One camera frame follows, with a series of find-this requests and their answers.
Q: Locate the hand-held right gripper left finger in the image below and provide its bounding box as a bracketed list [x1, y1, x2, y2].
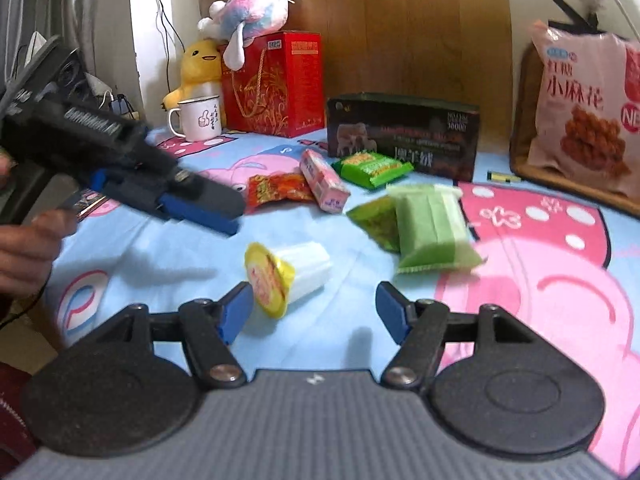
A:
[117, 281, 255, 392]

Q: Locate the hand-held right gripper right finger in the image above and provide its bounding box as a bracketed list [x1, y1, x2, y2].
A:
[375, 281, 522, 391]

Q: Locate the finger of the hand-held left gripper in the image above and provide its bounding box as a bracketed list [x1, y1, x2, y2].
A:
[160, 166, 247, 222]
[150, 195, 240, 237]

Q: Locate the red orange snack packet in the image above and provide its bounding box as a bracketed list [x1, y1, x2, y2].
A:
[245, 172, 317, 215]

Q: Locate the jelly cup with yellow lid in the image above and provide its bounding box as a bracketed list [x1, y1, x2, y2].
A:
[244, 241, 333, 319]

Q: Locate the dark green snack packet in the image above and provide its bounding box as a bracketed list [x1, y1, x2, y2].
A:
[346, 196, 402, 253]

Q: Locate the light green wafer packet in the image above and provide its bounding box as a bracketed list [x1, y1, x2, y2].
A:
[386, 183, 485, 275]

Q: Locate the small pink snack box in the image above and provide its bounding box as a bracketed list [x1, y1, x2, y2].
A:
[299, 149, 351, 213]

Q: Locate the bright green biscuit packet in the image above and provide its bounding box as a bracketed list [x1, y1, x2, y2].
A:
[331, 151, 415, 191]

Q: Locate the dark printed box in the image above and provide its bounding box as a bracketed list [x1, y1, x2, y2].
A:
[326, 92, 481, 182]

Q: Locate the person's left hand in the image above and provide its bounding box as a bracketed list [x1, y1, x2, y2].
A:
[0, 208, 79, 302]

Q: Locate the white enamel mug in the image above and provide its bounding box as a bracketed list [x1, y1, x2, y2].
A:
[167, 95, 223, 142]

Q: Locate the grey curtain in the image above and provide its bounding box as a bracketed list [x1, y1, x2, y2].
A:
[0, 0, 132, 126]

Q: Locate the red gift box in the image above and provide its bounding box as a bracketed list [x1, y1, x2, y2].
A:
[217, 31, 325, 139]

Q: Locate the yellow duck plush toy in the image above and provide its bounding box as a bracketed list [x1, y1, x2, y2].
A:
[161, 39, 226, 111]

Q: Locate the cartoon pig printed blanket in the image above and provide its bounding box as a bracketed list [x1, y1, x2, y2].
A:
[42, 125, 640, 478]

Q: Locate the pastel plush toy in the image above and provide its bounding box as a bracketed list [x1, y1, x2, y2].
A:
[197, 0, 292, 70]

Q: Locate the maroon clothing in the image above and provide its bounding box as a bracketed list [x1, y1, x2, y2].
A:
[0, 360, 40, 467]

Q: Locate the wooden headboard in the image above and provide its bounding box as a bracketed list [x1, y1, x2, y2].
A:
[197, 0, 515, 111]

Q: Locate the large pink snack bag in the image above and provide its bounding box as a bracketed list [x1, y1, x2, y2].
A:
[527, 20, 640, 200]

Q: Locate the black wall cable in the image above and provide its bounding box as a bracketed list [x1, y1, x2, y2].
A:
[149, 0, 172, 63]

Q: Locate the thin black cable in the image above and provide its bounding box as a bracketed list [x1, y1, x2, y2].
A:
[0, 260, 57, 331]

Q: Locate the black strap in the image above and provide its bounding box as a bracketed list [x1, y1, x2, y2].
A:
[547, 0, 621, 36]

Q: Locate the white cable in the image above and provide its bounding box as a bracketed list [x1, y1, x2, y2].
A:
[557, 0, 640, 43]

